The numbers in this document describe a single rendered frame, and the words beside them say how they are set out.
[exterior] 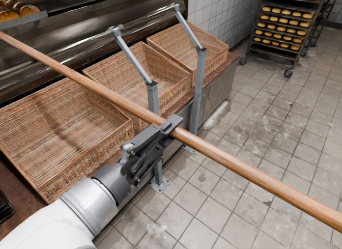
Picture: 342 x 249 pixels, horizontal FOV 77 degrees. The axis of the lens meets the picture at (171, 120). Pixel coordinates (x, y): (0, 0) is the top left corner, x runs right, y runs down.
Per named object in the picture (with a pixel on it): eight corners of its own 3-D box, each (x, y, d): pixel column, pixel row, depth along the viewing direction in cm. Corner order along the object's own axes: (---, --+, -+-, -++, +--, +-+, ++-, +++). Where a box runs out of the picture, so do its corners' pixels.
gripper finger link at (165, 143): (165, 146, 50) (165, 148, 50) (182, 129, 54) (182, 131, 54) (155, 140, 51) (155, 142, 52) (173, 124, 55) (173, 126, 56)
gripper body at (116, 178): (84, 169, 39) (122, 138, 44) (95, 192, 44) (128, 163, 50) (113, 192, 35) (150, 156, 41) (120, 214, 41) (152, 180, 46)
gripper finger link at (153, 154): (134, 176, 43) (134, 181, 43) (168, 148, 50) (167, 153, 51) (120, 166, 44) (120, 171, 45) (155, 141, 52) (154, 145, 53)
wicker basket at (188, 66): (147, 68, 189) (144, 37, 170) (184, 47, 221) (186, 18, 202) (192, 88, 167) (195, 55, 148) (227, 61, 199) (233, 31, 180)
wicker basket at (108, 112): (3, 156, 120) (-28, 119, 101) (88, 105, 152) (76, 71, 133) (49, 209, 98) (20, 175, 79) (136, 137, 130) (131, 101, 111)
